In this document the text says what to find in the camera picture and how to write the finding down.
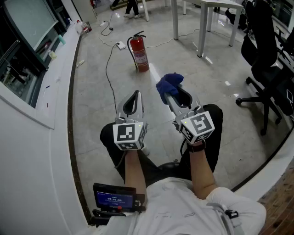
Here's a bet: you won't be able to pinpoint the white table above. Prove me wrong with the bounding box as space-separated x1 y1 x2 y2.
170 0 244 58

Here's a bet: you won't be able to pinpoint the white floor cable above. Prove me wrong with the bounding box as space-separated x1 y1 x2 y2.
145 28 201 49

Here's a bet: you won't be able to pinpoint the black screen device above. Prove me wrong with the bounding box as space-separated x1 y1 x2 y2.
90 182 147 227

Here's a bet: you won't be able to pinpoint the red fire extinguisher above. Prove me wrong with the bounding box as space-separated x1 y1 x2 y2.
127 30 150 73

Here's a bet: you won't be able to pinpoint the person's black trousers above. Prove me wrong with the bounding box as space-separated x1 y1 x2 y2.
100 104 224 187

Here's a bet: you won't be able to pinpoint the dark wrist strap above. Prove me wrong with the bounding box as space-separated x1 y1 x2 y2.
187 140 207 153

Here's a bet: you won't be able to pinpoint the blue cloth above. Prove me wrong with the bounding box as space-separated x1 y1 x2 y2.
155 72 185 97

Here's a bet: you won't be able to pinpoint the long black floor cable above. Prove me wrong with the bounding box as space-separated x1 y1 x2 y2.
105 43 120 113

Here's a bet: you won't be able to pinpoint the person's white shirt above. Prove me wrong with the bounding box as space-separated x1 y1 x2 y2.
88 176 267 235

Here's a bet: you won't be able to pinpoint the grey shoulder strap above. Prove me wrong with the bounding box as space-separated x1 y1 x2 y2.
206 201 244 235

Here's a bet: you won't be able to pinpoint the person's left forearm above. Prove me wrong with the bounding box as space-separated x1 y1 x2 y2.
124 148 148 198

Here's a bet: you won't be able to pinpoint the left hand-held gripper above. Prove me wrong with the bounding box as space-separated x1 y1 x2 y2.
112 90 149 151

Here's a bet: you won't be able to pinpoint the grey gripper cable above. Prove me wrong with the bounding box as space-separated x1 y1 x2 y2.
114 150 128 170

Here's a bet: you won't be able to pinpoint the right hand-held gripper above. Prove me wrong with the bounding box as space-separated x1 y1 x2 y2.
163 84 215 146

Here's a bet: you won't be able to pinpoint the thin black cable with plug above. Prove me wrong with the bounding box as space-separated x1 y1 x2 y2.
100 10 116 37

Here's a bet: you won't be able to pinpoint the person's right forearm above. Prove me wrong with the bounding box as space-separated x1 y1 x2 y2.
187 140 218 200

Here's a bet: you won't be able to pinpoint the black office chair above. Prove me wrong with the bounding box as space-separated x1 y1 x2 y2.
235 0 294 136

